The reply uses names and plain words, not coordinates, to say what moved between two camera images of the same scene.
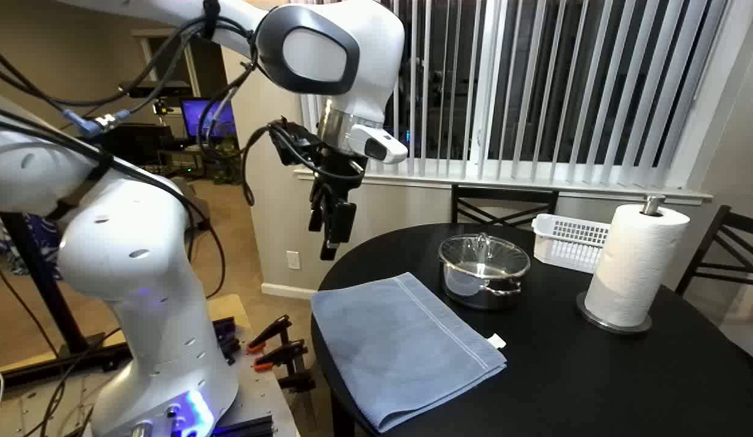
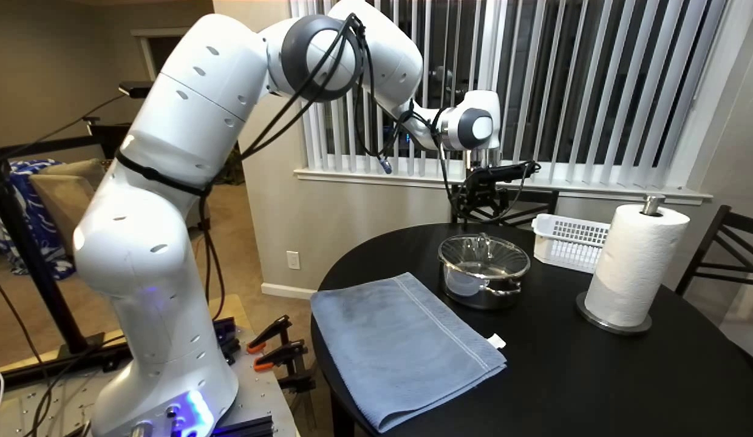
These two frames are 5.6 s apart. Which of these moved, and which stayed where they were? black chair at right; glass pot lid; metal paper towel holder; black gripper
Moved: black gripper
Stayed: glass pot lid; metal paper towel holder; black chair at right
